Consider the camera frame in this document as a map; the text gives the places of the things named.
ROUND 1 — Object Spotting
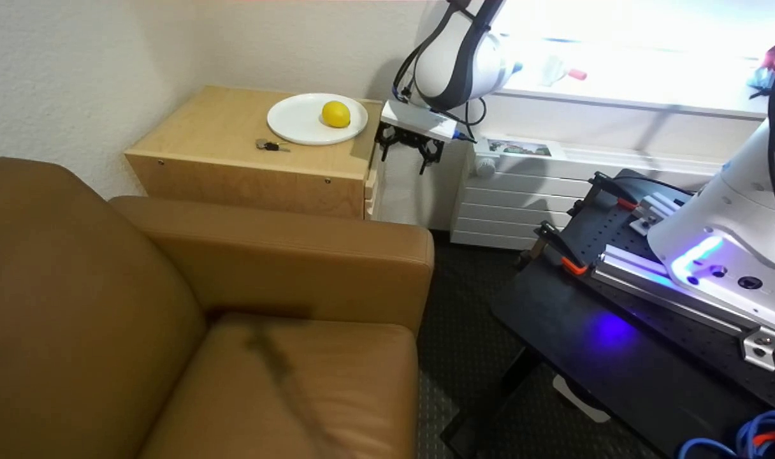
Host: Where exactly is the yellow lemon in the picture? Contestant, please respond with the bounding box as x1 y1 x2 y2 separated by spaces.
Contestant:
321 100 351 128

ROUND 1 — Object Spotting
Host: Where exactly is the orange handled clamp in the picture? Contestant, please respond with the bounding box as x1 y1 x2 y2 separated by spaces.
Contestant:
535 223 589 279

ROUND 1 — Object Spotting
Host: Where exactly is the brown leather armchair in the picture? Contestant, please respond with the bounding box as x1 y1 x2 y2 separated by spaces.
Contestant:
0 158 432 459

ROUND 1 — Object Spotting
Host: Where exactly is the white wall heater unit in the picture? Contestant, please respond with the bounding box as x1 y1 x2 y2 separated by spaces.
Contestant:
451 139 719 251

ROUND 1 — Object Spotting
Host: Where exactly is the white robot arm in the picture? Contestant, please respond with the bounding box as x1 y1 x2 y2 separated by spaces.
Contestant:
383 0 775 318

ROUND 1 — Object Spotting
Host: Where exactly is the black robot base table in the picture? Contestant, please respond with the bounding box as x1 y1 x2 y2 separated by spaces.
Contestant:
440 165 775 459

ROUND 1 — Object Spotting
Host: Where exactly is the white plate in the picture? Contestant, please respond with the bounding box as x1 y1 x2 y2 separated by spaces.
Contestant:
265 91 368 145

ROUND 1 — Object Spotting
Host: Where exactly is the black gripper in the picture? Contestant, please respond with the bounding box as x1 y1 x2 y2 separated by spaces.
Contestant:
376 126 442 177

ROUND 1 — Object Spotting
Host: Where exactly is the small dark object on cabinet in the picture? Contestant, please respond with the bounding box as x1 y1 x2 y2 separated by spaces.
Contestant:
254 141 288 153

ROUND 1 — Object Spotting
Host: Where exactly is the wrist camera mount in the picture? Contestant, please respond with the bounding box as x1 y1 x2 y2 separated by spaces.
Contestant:
379 100 468 144

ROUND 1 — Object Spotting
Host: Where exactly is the wooden nightstand cabinet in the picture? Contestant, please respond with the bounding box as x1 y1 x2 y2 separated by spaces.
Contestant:
124 86 379 220

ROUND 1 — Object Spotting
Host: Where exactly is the blue cable coil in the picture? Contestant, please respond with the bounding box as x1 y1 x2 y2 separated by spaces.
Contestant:
676 409 775 459

